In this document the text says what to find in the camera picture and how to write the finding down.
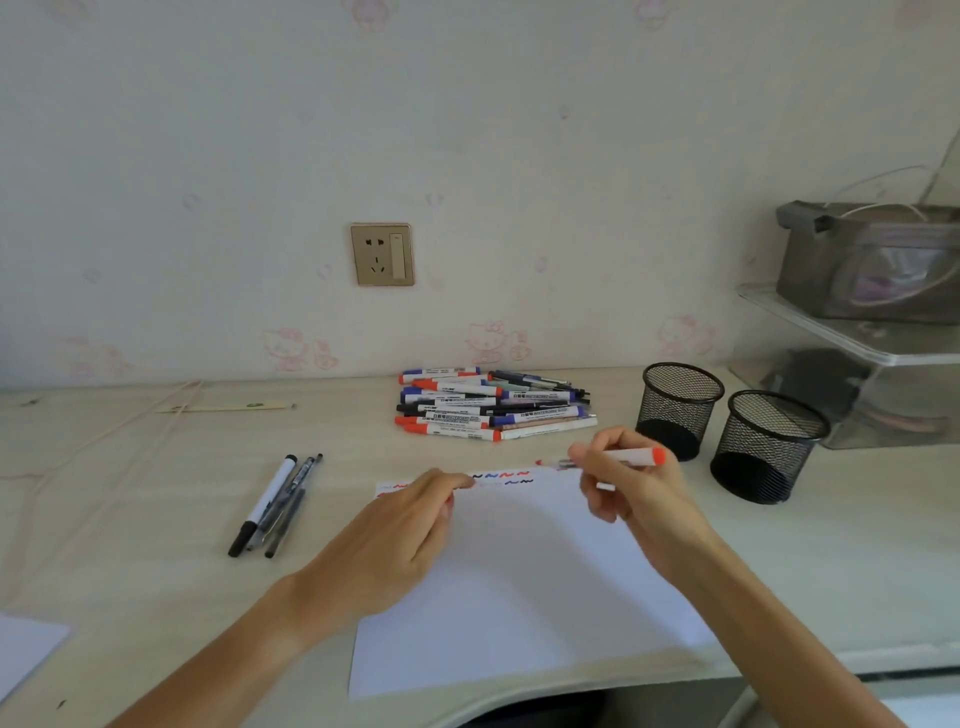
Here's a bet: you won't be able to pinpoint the person's left hand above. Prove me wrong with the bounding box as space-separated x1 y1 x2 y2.
288 468 478 646

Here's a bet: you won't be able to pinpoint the white paper sheet with squiggles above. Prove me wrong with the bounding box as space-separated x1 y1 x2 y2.
347 468 718 701

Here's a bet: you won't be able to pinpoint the blank white paper sheet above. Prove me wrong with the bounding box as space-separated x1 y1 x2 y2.
0 614 72 704

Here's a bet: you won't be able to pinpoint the pile of assorted pens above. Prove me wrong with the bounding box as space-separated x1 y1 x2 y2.
394 365 599 443

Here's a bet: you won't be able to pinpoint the clear acrylic rack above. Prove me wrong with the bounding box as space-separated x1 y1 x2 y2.
727 281 960 451

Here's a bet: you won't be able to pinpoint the black mesh cup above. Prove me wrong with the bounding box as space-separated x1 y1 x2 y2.
635 362 726 463
709 389 832 506

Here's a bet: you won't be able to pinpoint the black cap whiteboard marker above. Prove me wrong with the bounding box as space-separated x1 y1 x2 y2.
227 454 299 559

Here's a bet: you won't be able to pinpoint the person's right hand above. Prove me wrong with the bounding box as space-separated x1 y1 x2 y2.
567 425 725 586

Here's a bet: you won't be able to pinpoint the clear slim pen black cap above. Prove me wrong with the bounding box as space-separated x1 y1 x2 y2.
263 487 307 560

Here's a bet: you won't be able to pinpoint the gold wall socket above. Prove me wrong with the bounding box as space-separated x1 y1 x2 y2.
350 221 415 288

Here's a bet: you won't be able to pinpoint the red-capped white marker pen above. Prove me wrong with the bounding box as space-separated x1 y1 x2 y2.
535 446 668 473

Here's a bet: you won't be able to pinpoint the person's right forearm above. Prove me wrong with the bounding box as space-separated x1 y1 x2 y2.
659 536 901 728

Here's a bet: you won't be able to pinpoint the paper-wrapped chopsticks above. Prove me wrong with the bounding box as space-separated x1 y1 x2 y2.
155 403 296 415

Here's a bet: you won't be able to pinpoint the dark slim pen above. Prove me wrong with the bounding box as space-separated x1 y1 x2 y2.
245 452 325 553

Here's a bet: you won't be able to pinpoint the thin white cable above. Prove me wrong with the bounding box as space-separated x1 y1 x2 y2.
823 164 960 224

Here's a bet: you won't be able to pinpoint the person's left forearm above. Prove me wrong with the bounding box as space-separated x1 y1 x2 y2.
108 577 354 728

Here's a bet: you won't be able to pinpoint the thin pink cord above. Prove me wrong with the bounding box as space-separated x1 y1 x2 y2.
0 380 205 594

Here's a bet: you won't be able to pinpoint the light wooden table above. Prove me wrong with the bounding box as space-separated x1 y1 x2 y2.
0 365 960 728

